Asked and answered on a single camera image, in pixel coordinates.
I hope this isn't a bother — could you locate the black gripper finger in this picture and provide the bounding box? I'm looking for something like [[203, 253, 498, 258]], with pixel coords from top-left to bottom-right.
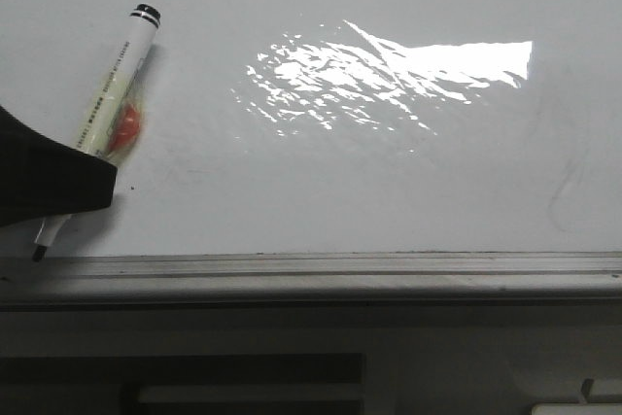
[[1, 109, 118, 226]]

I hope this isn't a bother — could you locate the white black whiteboard marker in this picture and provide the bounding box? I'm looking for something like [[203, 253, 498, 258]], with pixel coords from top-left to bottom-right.
[[31, 3, 163, 263]]

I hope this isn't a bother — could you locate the red magnet taped to marker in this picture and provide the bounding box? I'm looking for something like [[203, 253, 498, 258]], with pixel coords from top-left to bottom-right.
[[106, 93, 144, 166]]

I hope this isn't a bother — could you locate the white glossy whiteboard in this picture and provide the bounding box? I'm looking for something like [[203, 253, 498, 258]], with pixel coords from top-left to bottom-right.
[[1, 0, 621, 258]]

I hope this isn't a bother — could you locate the grey aluminium whiteboard tray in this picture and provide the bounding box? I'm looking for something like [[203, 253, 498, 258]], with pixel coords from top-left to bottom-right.
[[1, 252, 621, 309]]

